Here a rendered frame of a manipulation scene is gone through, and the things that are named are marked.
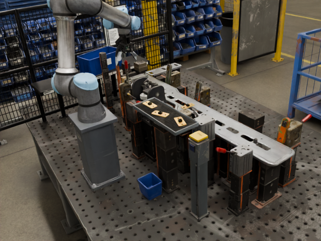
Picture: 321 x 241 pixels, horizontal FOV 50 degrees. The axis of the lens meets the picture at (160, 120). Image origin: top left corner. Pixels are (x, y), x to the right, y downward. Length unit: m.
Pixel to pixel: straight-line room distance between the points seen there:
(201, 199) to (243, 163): 0.27
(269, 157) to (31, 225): 1.97
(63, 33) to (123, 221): 0.98
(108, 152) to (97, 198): 0.26
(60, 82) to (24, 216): 1.51
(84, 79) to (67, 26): 0.28
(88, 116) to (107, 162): 0.30
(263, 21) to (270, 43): 0.39
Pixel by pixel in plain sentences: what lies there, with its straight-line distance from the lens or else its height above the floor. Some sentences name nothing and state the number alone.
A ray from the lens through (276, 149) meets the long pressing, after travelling 1.74.
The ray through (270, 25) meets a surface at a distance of 5.54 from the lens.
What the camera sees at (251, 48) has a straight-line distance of 5.36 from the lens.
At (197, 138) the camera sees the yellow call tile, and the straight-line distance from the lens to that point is 1.49.
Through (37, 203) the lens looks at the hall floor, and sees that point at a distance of 3.17.
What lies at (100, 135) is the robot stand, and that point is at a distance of 1.85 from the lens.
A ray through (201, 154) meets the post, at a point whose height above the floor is 1.08.
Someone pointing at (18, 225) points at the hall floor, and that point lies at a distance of 3.04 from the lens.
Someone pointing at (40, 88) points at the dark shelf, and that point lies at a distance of 2.57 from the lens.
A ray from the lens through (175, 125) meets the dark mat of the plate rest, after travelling 1.60.
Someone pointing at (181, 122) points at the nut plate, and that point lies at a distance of 1.61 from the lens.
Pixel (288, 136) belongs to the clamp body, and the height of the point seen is 1.02.
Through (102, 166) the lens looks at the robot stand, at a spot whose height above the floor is 0.83.
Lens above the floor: 1.96
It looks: 29 degrees down
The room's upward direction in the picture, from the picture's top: 4 degrees counter-clockwise
